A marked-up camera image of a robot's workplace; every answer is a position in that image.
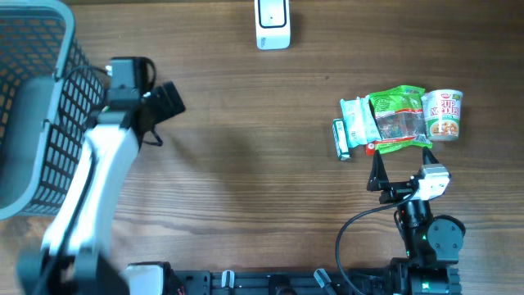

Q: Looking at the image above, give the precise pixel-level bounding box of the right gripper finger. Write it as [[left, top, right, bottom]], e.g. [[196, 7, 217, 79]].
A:
[[422, 147, 440, 166], [367, 151, 389, 191]]

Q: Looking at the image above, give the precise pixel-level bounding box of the red snack bar wrapper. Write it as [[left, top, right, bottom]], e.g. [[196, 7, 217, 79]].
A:
[[365, 143, 375, 156]]

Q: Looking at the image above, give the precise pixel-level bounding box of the cup noodles container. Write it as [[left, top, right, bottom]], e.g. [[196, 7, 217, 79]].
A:
[[422, 89, 463, 141]]

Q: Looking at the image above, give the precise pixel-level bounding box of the green haribo candy bag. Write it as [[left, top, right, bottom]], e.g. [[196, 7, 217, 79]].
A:
[[367, 85, 432, 154]]

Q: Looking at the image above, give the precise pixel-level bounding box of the teal snack packet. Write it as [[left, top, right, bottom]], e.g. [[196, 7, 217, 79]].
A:
[[340, 97, 382, 148]]

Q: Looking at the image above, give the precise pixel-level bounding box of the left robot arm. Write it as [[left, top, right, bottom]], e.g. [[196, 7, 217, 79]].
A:
[[16, 57, 185, 294]]

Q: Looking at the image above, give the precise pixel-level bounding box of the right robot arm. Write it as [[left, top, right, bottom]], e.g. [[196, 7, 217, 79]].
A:
[[362, 147, 466, 295]]

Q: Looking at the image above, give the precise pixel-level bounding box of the white barcode scanner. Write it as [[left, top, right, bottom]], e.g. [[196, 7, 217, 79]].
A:
[[254, 0, 291, 51]]

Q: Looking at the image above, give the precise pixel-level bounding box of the grey plastic shopping basket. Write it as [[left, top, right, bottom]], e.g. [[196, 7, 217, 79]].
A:
[[1, 1, 104, 220]]

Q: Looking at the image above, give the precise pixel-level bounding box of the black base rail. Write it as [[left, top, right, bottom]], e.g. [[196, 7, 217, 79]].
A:
[[163, 268, 463, 295]]

